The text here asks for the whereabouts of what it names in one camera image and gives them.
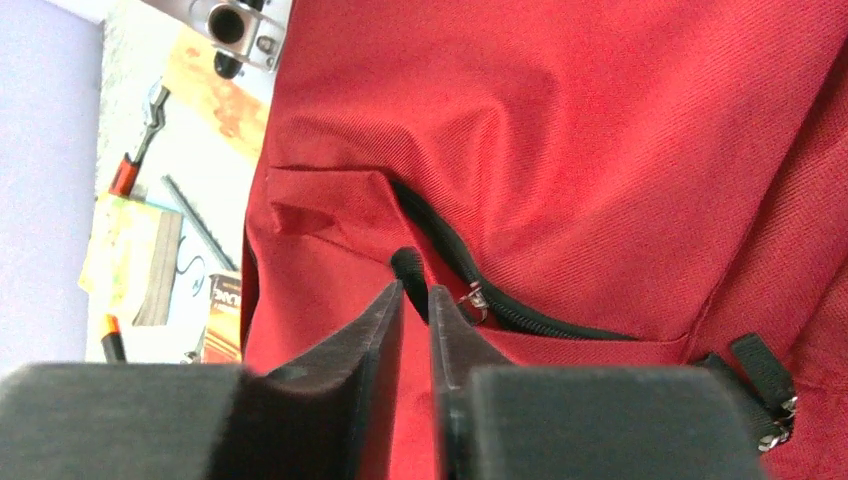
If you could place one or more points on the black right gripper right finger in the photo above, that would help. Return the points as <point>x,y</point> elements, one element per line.
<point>498,420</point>

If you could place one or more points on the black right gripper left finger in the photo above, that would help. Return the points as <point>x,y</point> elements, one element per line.
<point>327,414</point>

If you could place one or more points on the red backpack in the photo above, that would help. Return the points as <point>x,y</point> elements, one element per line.
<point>595,182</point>

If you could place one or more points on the dark DiCamillo book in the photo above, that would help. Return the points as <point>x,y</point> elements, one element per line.
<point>222,336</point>

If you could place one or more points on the light blue notebook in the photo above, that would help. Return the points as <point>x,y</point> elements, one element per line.
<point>199,255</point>

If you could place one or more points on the orange black marker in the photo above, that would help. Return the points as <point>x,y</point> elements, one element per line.
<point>111,340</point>

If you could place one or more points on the green treehouse book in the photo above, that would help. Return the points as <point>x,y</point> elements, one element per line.
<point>130,265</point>

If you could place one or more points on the wooden base board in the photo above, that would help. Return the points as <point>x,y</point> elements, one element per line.
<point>235,114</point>

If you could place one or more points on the red handled adjustable wrench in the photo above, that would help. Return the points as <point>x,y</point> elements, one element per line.
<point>129,167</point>

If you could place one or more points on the metal stand bracket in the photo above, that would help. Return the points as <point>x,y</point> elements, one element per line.
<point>243,33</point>

